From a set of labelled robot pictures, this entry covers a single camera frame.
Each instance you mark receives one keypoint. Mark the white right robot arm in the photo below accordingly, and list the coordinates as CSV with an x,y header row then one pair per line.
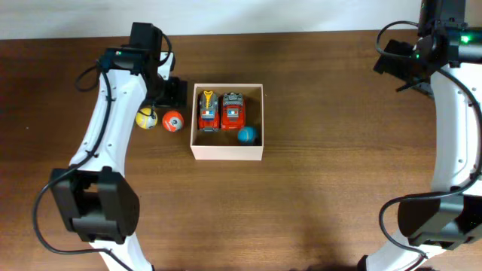
x,y
445,65

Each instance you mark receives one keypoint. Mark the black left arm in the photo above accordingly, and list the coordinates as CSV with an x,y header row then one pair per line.
x,y
93,197

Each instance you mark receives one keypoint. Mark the red toy truck yellow crane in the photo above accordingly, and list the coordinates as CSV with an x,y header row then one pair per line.
x,y
209,116

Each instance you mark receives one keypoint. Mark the red face ball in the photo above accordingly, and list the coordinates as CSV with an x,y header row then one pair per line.
x,y
173,121

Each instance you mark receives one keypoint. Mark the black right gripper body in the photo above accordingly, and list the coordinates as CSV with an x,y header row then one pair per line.
x,y
412,71

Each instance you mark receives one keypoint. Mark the blue face ball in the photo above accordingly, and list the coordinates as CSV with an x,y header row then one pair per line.
x,y
248,135

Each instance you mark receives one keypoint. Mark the red toy fire truck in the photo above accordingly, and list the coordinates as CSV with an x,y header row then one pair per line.
x,y
233,111

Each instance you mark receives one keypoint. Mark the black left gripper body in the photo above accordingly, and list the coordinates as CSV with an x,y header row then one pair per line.
x,y
174,94

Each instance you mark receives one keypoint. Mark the white cardboard box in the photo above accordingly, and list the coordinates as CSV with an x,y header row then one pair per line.
x,y
224,145

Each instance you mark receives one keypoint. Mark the yellow face ball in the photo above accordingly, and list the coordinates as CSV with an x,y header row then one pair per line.
x,y
146,118

